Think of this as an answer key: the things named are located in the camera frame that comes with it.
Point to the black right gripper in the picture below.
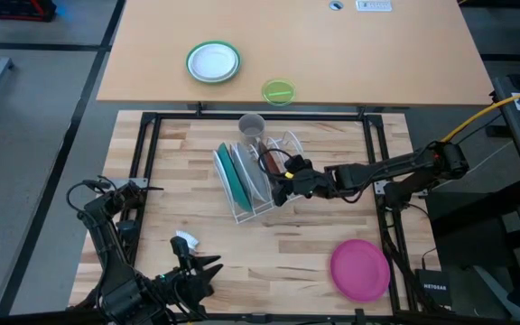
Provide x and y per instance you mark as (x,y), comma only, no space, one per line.
(309,180)

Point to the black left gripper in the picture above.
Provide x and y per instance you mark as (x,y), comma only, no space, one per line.
(181,284)

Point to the small red patterned dish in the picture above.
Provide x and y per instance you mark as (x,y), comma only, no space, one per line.
(269,164)

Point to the white round plate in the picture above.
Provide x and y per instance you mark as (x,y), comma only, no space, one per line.
(251,173)

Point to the teal round plate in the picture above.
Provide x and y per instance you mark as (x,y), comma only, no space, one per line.
(235,180)

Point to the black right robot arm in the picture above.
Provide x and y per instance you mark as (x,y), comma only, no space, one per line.
(400,167)

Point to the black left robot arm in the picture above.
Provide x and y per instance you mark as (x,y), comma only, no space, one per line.
(115,271)

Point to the white dish brush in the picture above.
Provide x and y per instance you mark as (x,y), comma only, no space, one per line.
(188,239)

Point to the grey floral print mug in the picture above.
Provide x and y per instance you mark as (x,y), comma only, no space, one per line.
(252,128)

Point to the green transparent round lid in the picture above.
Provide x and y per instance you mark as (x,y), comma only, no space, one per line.
(278,92)

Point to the pink round plate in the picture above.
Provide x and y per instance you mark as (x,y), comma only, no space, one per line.
(359,271)

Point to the green rimmed plate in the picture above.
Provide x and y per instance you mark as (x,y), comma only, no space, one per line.
(237,67)

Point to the white paper plate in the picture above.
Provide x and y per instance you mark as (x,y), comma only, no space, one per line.
(213,62)

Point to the beige wooden desk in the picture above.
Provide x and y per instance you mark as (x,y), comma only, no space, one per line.
(332,54)

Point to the black Netgear network box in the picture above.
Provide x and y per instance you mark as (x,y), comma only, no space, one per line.
(433,289)

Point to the white power strip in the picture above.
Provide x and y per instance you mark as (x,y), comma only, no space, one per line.
(373,5)

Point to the red and black toolbox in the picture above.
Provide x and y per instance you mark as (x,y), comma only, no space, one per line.
(16,9)

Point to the black metal table frame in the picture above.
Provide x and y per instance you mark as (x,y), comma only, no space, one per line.
(260,116)

